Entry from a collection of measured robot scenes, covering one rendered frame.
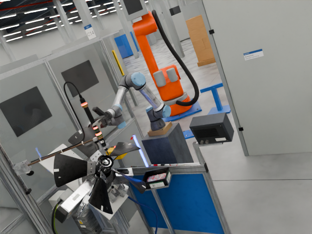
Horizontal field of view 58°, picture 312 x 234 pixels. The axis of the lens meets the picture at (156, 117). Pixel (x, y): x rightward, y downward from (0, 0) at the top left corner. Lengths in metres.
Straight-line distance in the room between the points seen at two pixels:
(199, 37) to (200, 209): 7.87
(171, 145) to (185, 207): 0.57
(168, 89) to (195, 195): 3.66
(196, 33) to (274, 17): 6.87
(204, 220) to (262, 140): 1.46
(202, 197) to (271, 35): 1.79
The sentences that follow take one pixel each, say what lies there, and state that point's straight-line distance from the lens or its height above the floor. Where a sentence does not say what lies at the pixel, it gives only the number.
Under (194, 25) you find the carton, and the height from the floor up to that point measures 1.34.
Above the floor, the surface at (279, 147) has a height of 0.09.
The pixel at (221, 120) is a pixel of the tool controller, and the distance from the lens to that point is 1.96.
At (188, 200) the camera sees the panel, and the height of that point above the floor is 0.49.
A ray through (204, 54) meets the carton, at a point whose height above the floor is 0.34.
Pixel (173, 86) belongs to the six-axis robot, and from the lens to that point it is 5.88.
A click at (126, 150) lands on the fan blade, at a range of 2.25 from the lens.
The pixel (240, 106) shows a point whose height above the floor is 0.70.
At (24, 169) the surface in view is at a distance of 2.31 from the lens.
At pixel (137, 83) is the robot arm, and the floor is 1.58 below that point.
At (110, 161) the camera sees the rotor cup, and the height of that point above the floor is 1.21.
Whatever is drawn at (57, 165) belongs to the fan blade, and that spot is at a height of 1.37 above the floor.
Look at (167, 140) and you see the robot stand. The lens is 2.64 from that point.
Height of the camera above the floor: 2.00
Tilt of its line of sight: 18 degrees down
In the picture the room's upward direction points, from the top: 22 degrees counter-clockwise
